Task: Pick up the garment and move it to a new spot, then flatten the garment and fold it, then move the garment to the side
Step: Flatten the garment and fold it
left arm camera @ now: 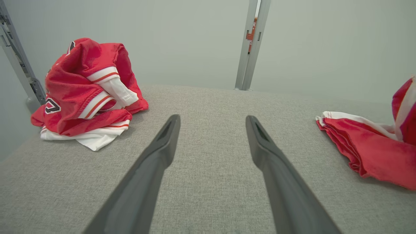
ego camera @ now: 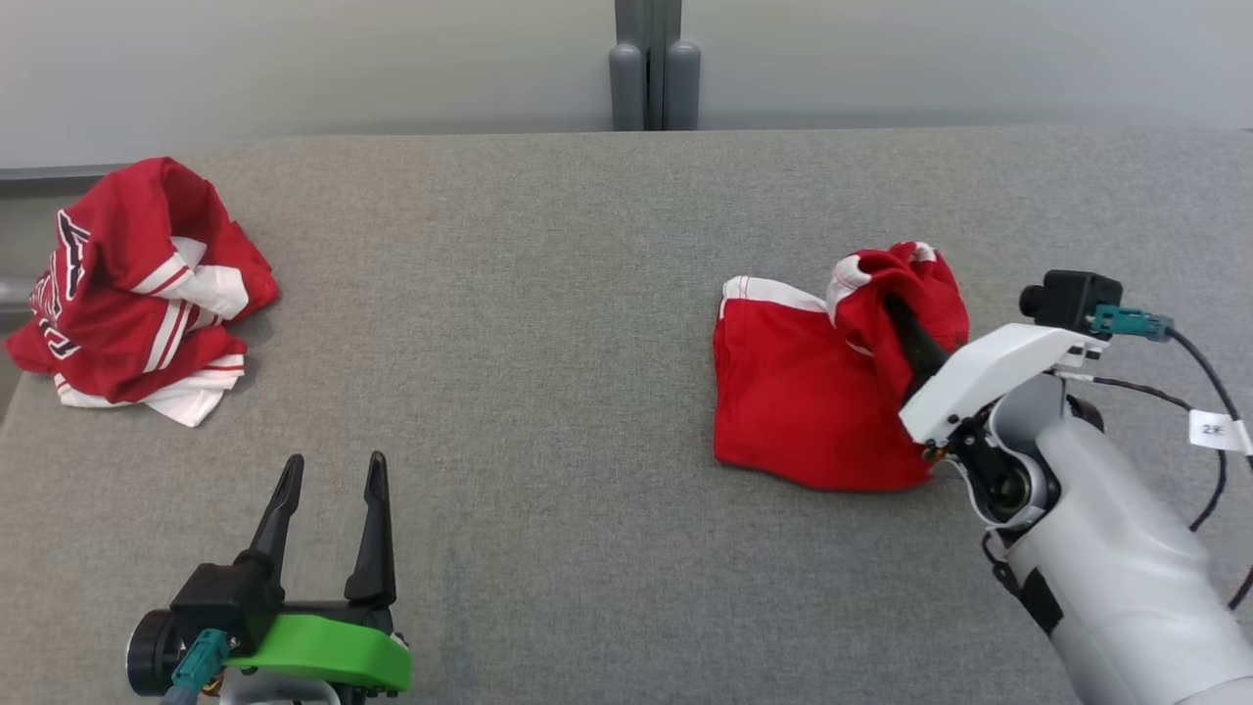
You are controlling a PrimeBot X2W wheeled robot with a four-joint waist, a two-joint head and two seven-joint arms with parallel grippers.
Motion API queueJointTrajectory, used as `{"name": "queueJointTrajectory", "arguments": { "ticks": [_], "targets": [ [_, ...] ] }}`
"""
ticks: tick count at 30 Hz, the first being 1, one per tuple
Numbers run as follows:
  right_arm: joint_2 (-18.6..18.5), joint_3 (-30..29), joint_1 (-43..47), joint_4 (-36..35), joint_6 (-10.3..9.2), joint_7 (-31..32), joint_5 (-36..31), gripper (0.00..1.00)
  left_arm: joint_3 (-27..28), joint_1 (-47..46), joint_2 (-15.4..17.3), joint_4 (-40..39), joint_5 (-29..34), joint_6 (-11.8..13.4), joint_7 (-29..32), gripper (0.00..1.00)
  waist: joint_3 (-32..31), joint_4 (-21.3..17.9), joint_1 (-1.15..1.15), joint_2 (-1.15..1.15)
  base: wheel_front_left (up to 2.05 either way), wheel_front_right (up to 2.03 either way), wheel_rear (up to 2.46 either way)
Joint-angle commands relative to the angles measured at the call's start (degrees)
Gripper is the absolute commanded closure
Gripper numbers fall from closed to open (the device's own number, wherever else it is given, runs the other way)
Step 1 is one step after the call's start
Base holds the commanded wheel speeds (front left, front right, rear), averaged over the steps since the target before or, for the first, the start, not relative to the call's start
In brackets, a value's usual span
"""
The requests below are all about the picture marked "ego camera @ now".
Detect red white Bulls jersey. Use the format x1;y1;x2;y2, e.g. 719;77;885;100
5;157;281;429

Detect grey round post foot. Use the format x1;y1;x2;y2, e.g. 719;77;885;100
609;42;647;131
665;39;703;131

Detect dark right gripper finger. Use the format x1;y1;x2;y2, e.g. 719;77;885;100
884;293;950;382

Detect red white Bulls shorts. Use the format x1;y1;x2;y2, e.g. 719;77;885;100
712;241;971;494

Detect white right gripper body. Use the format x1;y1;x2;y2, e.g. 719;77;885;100
898;323;1112;461

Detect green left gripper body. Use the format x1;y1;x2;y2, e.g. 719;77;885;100
223;600;414;697

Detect grey partition post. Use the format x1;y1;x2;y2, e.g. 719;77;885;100
615;0;683;131

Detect right arm teal plug cable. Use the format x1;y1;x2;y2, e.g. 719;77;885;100
1052;305;1253;610

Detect arm teal plug cable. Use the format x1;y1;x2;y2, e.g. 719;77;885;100
160;629;232;705
1052;305;1253;610

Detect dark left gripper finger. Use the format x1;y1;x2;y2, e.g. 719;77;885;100
240;453;305;580
343;450;398;607

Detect left arm teal plug cable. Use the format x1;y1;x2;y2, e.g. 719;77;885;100
160;629;232;705

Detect white cable label tag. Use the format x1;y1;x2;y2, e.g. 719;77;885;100
1187;410;1253;457

